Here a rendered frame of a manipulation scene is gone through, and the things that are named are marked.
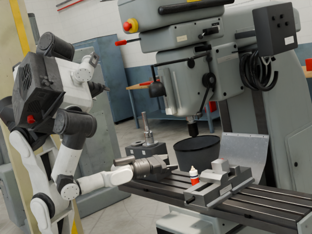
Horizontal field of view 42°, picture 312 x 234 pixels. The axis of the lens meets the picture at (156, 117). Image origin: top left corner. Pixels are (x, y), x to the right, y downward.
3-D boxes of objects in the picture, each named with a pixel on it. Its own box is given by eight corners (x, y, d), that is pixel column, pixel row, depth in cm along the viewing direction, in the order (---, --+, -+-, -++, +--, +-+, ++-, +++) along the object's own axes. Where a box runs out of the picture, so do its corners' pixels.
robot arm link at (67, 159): (50, 199, 164) (66, 150, 159) (42, 184, 174) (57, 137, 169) (76, 201, 170) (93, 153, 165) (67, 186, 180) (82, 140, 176)
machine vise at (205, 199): (208, 211, 171) (203, 187, 169) (183, 205, 182) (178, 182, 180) (256, 180, 193) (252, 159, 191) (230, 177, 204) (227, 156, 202)
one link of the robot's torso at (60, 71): (4, 146, 169) (44, 93, 150) (-4, 85, 187) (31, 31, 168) (67, 153, 189) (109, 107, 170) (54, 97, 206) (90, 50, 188)
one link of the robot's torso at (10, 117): (-12, 113, 197) (3, 90, 187) (8, 106, 207) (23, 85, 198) (22, 157, 193) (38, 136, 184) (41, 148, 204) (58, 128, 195)
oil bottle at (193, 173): (196, 188, 198) (192, 167, 196) (190, 187, 202) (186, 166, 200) (202, 185, 201) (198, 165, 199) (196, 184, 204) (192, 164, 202)
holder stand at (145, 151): (157, 182, 219) (149, 146, 216) (131, 178, 235) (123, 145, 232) (172, 173, 227) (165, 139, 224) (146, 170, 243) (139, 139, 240)
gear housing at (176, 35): (175, 48, 170) (170, 24, 168) (140, 54, 189) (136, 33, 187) (226, 36, 190) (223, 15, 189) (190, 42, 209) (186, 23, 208)
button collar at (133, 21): (136, 31, 169) (133, 17, 168) (127, 34, 173) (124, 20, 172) (139, 31, 170) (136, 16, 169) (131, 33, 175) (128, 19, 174)
